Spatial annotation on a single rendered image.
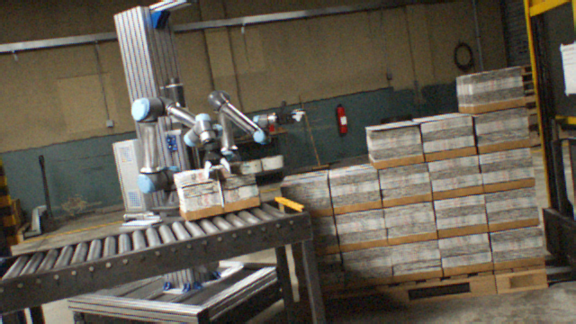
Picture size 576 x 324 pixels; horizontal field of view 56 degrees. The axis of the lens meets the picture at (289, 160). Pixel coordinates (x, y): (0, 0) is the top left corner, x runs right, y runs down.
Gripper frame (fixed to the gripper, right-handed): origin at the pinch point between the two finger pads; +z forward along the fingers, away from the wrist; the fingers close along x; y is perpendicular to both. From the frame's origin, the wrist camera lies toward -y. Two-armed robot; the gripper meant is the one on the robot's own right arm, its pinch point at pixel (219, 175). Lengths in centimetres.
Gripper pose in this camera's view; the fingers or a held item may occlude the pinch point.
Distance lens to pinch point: 263.7
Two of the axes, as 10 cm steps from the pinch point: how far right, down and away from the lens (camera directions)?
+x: -9.4, 1.9, -2.9
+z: 2.9, 8.7, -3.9
